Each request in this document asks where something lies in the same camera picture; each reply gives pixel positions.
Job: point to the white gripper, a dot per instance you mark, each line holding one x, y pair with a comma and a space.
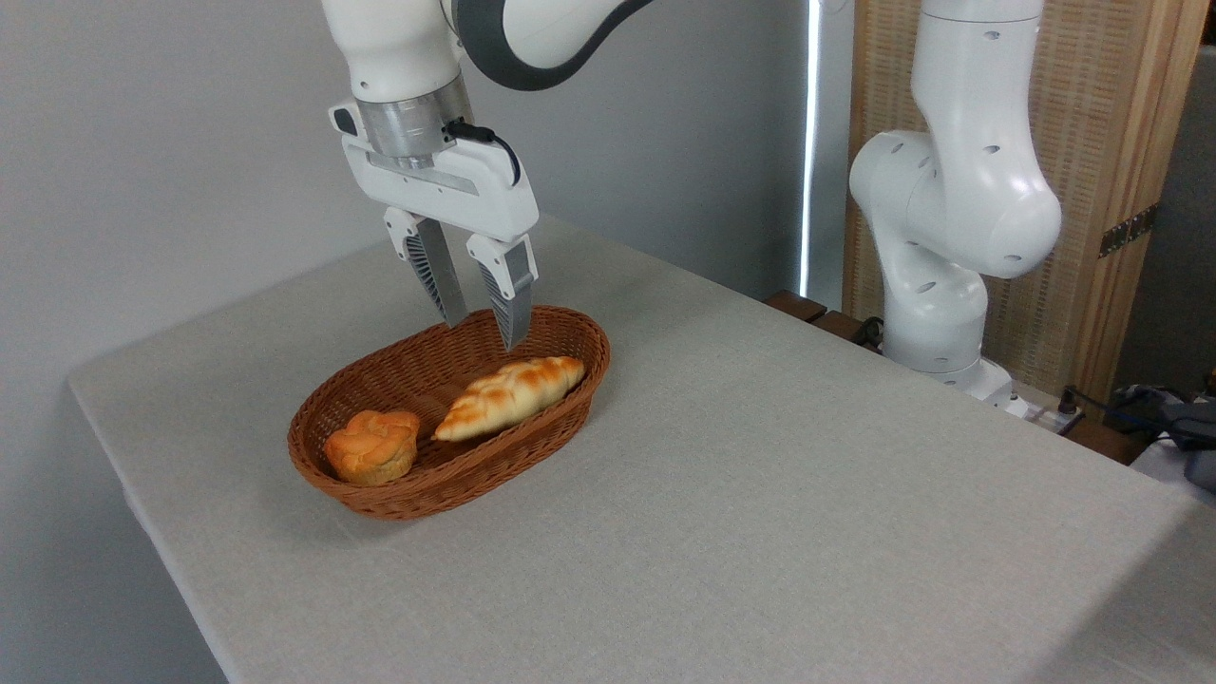
456, 195

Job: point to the long braided bread loaf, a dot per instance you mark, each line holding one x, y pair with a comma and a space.
513, 394

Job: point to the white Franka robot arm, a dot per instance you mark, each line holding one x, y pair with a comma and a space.
950, 209

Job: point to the brown wicker basket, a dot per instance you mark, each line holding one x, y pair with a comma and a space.
399, 375

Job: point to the round golden bread bun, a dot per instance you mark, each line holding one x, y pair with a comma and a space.
372, 446

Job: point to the grey linen tablecloth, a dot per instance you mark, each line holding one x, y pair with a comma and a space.
807, 522

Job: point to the white power strip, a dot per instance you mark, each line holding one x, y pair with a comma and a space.
1050, 415

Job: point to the metal screen hinge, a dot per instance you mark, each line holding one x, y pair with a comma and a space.
1129, 231

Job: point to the dark grey device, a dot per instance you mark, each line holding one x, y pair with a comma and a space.
1199, 442

